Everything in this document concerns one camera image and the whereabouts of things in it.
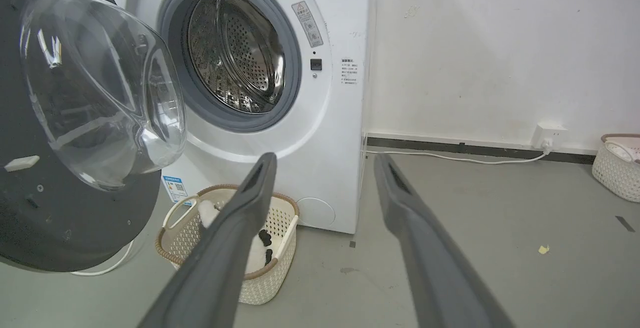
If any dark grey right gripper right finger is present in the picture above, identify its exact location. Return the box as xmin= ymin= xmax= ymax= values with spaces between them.
xmin=373 ymin=154 xmax=516 ymax=328

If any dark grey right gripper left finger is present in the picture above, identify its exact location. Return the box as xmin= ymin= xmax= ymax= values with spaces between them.
xmin=137 ymin=152 xmax=278 ymax=328

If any white front-load washing machine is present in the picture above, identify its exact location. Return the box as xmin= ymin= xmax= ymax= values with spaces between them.
xmin=92 ymin=0 xmax=373 ymax=235

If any black washing machine door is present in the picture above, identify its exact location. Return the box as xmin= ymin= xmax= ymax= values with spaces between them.
xmin=0 ymin=0 xmax=188 ymax=273

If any white cloth with black spots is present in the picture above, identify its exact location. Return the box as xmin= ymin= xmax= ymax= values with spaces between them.
xmin=198 ymin=199 xmax=274 ymax=275

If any cream woven laundry basket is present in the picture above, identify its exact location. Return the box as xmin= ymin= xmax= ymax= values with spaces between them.
xmin=155 ymin=184 xmax=300 ymax=306
xmin=592 ymin=134 xmax=640 ymax=203

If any white power cable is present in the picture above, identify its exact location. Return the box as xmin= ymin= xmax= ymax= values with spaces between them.
xmin=366 ymin=144 xmax=552 ymax=165

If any white wall power socket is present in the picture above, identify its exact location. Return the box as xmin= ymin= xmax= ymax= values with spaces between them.
xmin=530 ymin=123 xmax=568 ymax=151

